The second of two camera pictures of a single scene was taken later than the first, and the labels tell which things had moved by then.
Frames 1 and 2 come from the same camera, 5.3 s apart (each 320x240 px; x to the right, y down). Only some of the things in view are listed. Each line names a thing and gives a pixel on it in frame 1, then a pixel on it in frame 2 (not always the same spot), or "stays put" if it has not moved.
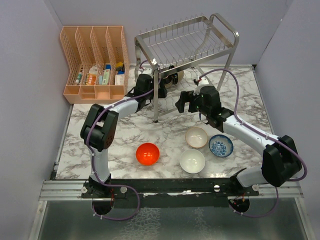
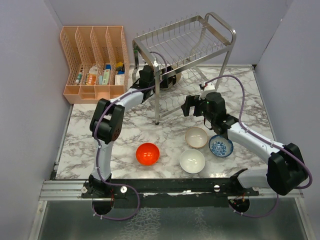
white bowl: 192,161 stays put
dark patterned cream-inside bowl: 162,90 → 166,83
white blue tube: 106,75 stays put
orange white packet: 92,75 stays put
